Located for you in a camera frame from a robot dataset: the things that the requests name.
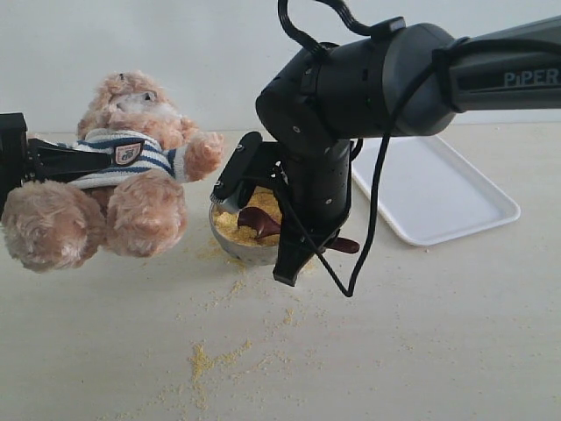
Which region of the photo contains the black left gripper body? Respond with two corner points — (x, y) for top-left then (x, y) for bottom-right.
(1, 112), (27, 206)

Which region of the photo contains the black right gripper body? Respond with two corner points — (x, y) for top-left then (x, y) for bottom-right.
(274, 139), (352, 250)

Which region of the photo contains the dark red wooden spoon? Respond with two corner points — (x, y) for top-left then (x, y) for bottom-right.
(237, 206), (360, 254)

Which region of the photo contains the tan teddy bear striped sweater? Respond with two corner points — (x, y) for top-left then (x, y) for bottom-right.
(1, 71), (224, 273)

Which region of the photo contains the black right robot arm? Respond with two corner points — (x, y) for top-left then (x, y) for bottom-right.
(255, 18), (560, 286)

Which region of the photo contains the steel bowl of yellow millet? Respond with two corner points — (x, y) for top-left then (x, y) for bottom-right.
(209, 187), (282, 266)

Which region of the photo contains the white rectangular plastic tray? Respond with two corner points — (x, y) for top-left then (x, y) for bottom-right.
(378, 135), (521, 247)

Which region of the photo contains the black right camera cable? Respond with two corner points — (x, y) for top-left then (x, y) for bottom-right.
(276, 0), (465, 298)

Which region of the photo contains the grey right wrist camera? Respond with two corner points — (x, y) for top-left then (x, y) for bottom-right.
(210, 132), (281, 214)

